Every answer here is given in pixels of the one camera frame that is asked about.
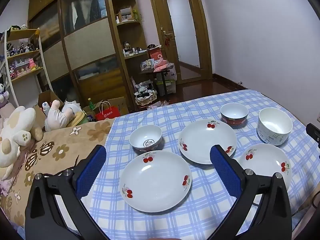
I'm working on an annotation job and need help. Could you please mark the red shopping bag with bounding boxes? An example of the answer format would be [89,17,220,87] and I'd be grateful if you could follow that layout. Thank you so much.
[94,101,121,121]

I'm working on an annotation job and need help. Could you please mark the wooden door glass panel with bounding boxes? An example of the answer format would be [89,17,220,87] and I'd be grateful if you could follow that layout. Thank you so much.
[147,0,213,85]

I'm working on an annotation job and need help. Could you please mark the white fluffy plush toy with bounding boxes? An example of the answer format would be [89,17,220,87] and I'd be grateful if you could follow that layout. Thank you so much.
[62,100,83,117]

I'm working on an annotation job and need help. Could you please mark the wicker basket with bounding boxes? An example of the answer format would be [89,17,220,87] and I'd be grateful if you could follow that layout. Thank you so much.
[135,90,158,107]

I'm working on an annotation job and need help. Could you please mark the black purple plush toy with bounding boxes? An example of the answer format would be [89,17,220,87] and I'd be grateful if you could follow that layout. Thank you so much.
[0,82,10,108]

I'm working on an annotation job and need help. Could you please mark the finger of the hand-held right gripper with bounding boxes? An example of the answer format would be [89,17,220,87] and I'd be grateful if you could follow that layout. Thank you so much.
[306,123,320,159]

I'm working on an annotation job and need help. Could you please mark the blue plaid bed sheet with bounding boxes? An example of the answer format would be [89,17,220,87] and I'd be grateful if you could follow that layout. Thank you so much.
[54,89,320,240]

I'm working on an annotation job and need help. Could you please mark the wooden wardrobe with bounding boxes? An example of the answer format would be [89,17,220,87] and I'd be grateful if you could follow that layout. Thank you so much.
[27,0,130,115]

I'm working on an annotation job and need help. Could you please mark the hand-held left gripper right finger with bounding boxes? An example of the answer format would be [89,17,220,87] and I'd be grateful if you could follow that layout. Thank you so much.
[210,144,292,240]

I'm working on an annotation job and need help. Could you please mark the brown floral blanket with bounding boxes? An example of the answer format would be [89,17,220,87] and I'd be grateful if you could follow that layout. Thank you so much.
[0,119,115,228]

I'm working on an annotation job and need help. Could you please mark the open cardboard box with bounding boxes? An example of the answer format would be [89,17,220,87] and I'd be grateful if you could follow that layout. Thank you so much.
[32,90,65,120]

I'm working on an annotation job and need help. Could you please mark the brown cardboard box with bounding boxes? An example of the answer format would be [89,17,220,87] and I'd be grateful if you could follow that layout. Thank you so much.
[107,97,129,117]

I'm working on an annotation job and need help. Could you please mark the wooden shelf with figurines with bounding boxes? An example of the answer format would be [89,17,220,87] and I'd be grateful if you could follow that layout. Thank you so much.
[0,27,53,108]

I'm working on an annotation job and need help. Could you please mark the pink white plush toy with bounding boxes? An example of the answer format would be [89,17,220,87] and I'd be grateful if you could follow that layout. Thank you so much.
[41,99,77,132]

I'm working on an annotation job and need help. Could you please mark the pink packet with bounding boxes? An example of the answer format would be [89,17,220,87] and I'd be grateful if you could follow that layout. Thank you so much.
[153,58,175,73]

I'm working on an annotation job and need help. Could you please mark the orange red paper bag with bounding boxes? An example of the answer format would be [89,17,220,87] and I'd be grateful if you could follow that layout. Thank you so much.
[148,47,166,61]

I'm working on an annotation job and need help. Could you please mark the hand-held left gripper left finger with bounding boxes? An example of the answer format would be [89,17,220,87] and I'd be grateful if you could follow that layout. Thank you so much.
[25,144,110,240]

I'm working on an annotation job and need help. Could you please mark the large white bowl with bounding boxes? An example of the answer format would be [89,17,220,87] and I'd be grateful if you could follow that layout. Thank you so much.
[257,107,293,146]

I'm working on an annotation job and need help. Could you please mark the wooden corner shelf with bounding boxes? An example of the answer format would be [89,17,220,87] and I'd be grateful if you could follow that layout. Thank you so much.
[107,0,152,110]

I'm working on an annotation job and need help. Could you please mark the cream cat plush toy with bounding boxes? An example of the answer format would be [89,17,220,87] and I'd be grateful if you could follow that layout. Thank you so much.
[0,106,44,180]

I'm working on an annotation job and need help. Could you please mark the small dark folding table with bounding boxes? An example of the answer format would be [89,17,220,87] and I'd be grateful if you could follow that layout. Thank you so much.
[139,66,175,97]

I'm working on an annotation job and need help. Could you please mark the red patterned bowl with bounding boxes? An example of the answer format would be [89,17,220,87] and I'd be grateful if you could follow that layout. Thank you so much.
[220,103,248,127]

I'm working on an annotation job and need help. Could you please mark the white storage boxes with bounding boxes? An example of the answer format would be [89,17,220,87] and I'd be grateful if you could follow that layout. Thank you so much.
[154,72,178,95]

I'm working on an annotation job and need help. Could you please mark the white cherry print plate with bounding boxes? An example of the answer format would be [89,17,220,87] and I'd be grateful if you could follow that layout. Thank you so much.
[119,150,192,213]
[239,144,292,192]
[178,119,237,165]

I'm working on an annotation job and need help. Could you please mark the rows of small figurines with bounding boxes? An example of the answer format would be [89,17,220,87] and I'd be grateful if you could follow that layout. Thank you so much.
[0,24,40,80]

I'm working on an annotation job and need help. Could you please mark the small white bowl red stamp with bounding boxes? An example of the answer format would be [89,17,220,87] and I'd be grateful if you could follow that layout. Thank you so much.
[129,124,163,155]

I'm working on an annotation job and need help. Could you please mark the black white striped cloth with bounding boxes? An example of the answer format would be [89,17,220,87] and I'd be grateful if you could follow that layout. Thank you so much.
[134,81,154,98]

